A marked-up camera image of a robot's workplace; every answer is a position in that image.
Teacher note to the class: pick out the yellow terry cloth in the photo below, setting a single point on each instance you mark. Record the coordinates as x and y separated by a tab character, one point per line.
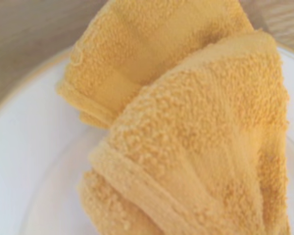
186	122

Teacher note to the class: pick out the white gold-rimmed plate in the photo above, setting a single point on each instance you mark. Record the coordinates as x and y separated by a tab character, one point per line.
27	147

